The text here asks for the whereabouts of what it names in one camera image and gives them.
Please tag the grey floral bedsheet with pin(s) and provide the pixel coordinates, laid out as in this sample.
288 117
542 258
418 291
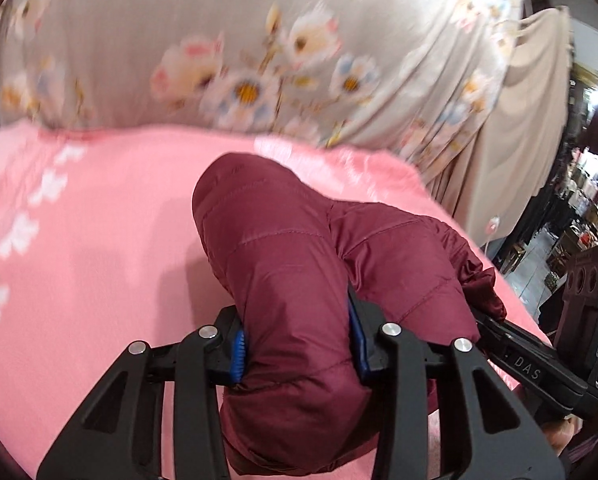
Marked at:
219 25

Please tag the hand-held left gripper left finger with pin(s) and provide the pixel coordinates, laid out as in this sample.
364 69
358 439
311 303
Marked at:
238 355

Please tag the pink blanket with white bows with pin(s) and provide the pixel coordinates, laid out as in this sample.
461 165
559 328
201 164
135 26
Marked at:
104 240

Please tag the shelves of assorted goods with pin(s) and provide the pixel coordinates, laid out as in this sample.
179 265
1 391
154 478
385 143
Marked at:
586 195

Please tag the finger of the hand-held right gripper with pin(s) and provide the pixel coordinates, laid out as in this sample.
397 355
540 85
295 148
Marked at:
524 360

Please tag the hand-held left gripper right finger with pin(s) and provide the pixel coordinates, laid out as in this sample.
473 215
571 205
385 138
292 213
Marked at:
356 340

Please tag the maroon puffer jacket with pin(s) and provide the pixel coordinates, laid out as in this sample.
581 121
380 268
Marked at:
289 270

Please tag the beige cloth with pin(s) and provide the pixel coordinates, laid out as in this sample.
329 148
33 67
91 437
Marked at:
524 125

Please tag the person's right hand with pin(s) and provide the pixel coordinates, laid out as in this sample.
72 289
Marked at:
559 432

